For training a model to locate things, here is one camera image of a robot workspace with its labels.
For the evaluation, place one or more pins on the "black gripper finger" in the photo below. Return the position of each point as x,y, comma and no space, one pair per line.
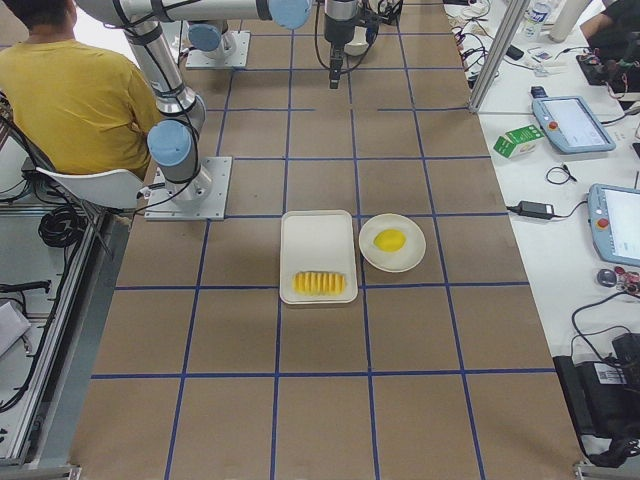
332,68
339,57

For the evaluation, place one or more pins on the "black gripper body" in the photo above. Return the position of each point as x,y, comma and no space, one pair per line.
338,29

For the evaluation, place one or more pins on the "yellow lemon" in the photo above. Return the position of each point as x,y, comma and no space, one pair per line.
390,240

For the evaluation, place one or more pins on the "white rectangular tray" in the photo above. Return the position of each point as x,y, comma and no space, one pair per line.
319,240

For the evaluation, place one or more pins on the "clear plastic water bottle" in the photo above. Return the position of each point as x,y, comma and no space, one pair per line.
535,17

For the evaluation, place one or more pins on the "green white carton box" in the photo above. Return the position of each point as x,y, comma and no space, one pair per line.
519,141

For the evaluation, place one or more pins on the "white round plate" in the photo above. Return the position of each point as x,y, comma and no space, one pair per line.
401,261

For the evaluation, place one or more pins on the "sliced yellow mango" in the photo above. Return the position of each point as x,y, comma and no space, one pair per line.
319,283

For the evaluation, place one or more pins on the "upper blue teach pendant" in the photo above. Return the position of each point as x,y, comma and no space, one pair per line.
570,125

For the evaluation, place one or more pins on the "blue teach pendant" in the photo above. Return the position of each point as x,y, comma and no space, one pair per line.
613,215
570,125

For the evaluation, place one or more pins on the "black power adapter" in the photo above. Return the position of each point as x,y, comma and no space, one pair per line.
536,210

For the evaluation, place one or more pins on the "white chair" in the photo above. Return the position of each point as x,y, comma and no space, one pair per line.
116,189

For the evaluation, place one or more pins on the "person in yellow shirt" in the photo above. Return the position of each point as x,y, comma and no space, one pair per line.
88,109

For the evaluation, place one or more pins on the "lower blue teach pendant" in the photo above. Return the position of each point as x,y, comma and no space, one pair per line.
613,215

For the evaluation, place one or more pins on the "black box device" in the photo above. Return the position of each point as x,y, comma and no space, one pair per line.
603,400

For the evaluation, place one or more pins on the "aluminium frame post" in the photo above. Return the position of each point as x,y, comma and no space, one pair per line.
506,30

